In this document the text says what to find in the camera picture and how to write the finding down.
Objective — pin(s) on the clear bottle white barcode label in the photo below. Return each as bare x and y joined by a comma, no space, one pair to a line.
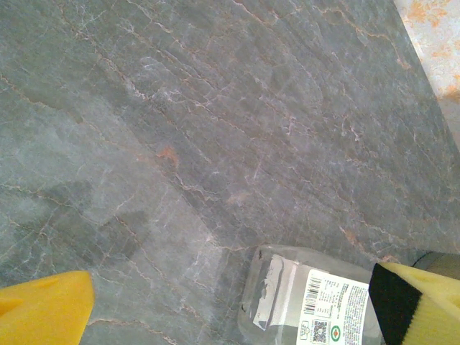
287,305

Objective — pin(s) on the bin with yellow-green liner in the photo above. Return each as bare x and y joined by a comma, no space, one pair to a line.
442,266

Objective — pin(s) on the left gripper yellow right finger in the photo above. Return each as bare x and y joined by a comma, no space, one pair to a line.
431,312

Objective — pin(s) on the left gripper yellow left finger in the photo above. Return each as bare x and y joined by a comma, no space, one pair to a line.
43,312

